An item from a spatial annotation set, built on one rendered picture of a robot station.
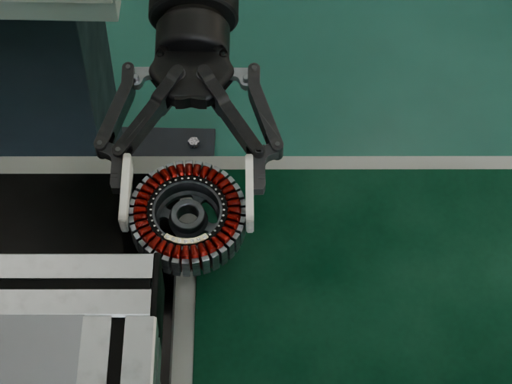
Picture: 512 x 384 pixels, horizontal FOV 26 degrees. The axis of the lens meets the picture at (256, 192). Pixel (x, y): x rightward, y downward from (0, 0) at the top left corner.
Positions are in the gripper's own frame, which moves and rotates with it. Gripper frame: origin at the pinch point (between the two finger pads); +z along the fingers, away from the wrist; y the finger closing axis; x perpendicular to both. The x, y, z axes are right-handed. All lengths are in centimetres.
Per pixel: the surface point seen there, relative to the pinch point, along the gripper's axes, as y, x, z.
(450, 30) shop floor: -47, -104, -83
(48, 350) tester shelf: 5.5, 34.4, 22.9
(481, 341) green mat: -28.1, -5.7, 11.3
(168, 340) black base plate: 1.6, -3.5, 11.9
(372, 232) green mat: -18.4, -8.5, -1.0
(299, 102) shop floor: -15, -100, -64
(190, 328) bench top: -0.2, -6.2, 10.0
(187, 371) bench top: -0.2, -5.2, 14.4
